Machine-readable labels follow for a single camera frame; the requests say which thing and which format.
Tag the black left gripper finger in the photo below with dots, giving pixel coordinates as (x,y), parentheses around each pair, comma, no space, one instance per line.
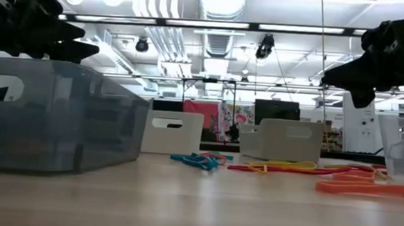
(67,31)
(74,51)

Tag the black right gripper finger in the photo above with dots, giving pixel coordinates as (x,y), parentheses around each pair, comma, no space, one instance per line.
(363,97)
(358,74)

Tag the teal rubber band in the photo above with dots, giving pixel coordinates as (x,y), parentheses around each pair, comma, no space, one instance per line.
(228,157)

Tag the white cabinet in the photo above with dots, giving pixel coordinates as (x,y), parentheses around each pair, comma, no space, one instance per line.
(359,131)

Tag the black ceiling spotlight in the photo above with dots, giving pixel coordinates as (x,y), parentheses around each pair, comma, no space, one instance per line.
(142,45)

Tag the smoky grey translucent basket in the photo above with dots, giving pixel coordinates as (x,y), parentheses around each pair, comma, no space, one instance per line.
(55,117)

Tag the black monitor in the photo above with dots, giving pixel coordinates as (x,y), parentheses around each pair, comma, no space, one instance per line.
(277,111)

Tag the frosted white plastic basket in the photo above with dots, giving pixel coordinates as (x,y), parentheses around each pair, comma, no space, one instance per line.
(281,147)

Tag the black board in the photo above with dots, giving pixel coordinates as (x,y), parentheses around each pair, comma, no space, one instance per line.
(167,106)

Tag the black overhead light bar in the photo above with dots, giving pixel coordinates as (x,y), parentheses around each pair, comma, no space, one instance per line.
(254,25)

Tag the floral cloth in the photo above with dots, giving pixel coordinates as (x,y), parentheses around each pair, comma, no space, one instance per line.
(235,113)

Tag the small black tripod device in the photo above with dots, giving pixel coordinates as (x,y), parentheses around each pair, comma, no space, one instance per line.
(233,133)

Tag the black pipe stand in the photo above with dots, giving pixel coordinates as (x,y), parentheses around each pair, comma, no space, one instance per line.
(209,80)

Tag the red cloth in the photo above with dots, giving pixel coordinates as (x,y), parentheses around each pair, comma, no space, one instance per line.
(202,113)

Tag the black ceiling camera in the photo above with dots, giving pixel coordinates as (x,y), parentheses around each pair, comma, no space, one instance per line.
(265,46)

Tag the silver ventilation duct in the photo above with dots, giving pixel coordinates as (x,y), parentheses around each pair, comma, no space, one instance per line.
(219,43)

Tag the black aluminium table frame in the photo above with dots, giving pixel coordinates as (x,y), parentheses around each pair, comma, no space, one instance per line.
(221,147)

